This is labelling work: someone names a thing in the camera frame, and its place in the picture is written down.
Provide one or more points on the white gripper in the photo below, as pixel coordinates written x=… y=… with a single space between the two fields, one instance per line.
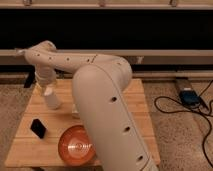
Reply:
x=44 y=76

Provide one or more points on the white ceramic cup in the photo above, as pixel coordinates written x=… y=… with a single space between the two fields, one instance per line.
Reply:
x=50 y=98

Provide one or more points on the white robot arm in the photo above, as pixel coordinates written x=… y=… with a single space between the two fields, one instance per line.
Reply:
x=97 y=89

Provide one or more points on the black eraser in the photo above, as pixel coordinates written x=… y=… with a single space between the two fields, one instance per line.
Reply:
x=38 y=128

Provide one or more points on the white plastic bag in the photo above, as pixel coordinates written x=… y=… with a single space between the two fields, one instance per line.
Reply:
x=21 y=51

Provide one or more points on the wooden table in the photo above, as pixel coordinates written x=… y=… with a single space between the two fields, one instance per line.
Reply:
x=36 y=140

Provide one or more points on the orange bowl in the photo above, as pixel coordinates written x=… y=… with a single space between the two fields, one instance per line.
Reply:
x=74 y=146

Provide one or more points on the blue power adapter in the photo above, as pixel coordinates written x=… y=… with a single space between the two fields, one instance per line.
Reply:
x=189 y=98

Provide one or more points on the wooden rail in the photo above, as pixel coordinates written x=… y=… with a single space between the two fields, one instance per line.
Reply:
x=159 y=57

